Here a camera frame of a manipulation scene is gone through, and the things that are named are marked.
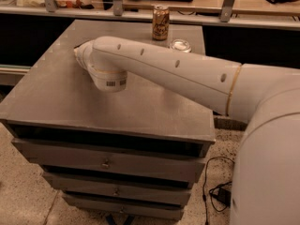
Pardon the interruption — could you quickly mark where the orange soda can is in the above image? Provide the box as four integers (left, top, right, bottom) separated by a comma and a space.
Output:
170, 38, 192, 53

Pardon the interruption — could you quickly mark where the black power adapter with cable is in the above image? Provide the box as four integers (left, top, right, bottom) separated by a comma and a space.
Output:
202, 156, 234, 225

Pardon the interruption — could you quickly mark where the grey drawer cabinet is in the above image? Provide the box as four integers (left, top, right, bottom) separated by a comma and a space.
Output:
1, 20, 215, 220

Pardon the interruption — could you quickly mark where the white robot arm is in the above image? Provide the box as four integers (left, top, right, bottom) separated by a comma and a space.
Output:
74, 37, 300, 225

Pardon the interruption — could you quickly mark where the grey metal railing frame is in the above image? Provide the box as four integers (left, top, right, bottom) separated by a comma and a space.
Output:
0, 0, 300, 31

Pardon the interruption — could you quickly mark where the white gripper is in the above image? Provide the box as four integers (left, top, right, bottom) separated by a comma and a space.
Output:
73, 40, 94, 69

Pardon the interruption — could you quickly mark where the gold brown drink can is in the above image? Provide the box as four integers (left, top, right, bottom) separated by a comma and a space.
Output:
152, 5, 170, 40

